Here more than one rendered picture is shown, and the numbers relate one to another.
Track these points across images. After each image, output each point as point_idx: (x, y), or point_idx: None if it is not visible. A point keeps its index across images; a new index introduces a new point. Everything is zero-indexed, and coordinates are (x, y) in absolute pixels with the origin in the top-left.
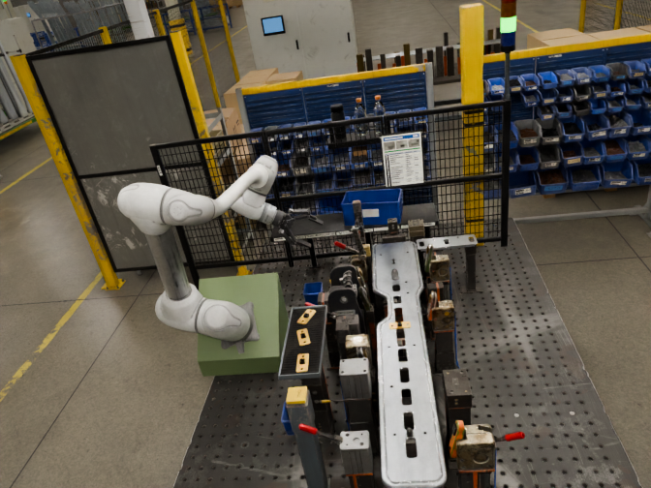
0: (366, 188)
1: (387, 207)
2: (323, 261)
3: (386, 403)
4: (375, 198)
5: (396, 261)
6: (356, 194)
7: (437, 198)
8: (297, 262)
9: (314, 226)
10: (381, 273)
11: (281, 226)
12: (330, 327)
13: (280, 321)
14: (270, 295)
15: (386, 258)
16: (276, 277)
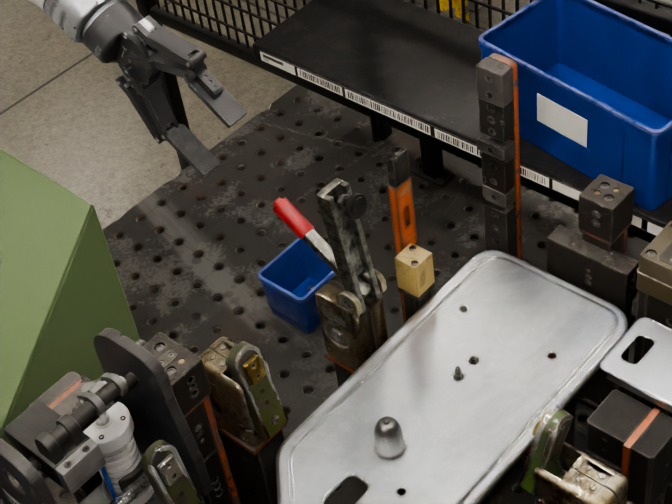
0: (636, 5)
1: (616, 132)
2: (469, 170)
3: None
4: (645, 62)
5: (472, 376)
6: (589, 13)
7: None
8: (404, 133)
9: (402, 64)
10: (374, 394)
11: (121, 63)
12: (81, 492)
13: (46, 358)
14: (45, 266)
15: (462, 335)
16: (81, 218)
